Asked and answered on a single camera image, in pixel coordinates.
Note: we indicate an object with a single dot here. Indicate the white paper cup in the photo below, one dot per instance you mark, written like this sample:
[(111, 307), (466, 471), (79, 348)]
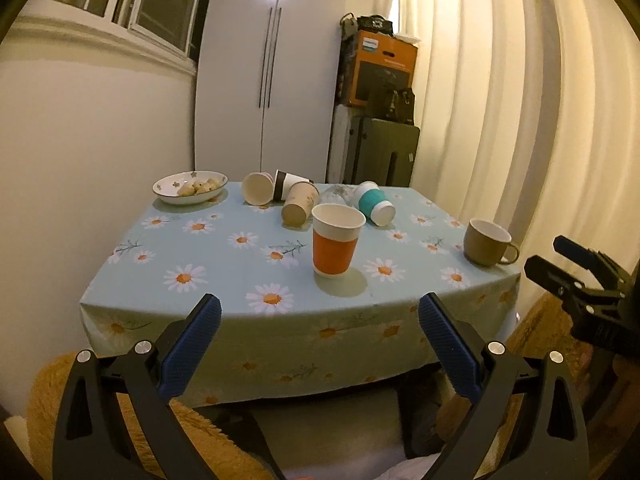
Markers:
[(257, 188)]

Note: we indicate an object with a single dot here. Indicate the small black bag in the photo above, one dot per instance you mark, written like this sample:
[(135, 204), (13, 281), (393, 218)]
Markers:
[(395, 105)]

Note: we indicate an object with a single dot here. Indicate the white storage box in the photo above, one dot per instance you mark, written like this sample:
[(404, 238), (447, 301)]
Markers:
[(341, 145)]

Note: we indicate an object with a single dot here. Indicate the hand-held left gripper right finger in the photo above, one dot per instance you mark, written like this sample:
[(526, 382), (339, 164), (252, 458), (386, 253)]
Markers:
[(447, 347)]

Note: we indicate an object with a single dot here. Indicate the orange banded white cup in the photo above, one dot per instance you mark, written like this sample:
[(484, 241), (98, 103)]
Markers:
[(335, 252)]

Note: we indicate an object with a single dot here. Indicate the orange cardboard box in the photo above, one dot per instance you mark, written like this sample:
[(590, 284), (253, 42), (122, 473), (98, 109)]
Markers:
[(385, 67)]

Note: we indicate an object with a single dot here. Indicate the teal banded white cup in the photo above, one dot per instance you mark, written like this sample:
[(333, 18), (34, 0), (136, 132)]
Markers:
[(372, 202)]

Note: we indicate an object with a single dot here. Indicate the brown paper cup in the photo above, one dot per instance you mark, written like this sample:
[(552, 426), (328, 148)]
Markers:
[(299, 202)]

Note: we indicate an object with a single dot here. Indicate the dark green suitcase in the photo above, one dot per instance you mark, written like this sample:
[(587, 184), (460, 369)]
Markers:
[(387, 152)]

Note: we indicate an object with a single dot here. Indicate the pile of pale snack pieces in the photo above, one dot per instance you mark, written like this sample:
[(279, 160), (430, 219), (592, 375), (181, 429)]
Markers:
[(202, 186)]

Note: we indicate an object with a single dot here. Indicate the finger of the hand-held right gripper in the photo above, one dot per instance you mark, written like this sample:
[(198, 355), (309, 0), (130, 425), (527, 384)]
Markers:
[(575, 251), (550, 274)]

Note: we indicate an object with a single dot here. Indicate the cream curtain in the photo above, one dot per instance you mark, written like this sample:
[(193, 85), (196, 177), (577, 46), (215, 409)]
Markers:
[(515, 100)]

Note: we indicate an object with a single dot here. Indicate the fuzzy orange blanket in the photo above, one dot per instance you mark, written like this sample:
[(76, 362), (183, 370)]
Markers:
[(45, 410)]

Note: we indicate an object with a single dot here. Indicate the blue daisy tablecloth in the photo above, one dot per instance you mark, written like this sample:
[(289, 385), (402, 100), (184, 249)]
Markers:
[(225, 270)]

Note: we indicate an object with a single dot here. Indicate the dark banded white cup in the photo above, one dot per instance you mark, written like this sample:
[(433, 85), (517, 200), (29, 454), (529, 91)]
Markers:
[(290, 181)]

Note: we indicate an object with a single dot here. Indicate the brown ceramic mug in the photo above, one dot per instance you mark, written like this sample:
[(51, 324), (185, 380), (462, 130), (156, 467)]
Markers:
[(485, 245)]

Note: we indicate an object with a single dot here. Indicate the white framed window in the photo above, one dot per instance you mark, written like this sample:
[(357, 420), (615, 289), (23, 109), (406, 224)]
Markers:
[(145, 5)]

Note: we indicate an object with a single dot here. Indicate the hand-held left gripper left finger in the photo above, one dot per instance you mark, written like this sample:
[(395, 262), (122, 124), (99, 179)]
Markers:
[(192, 345)]

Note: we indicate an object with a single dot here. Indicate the white wardrobe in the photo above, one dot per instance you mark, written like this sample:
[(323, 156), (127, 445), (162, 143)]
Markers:
[(240, 85)]

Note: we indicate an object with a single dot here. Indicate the clear plastic cup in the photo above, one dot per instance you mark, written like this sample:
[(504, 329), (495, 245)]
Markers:
[(337, 193)]

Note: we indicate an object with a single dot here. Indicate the white floral bowl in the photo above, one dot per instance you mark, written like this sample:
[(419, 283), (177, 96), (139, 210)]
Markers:
[(175, 192)]

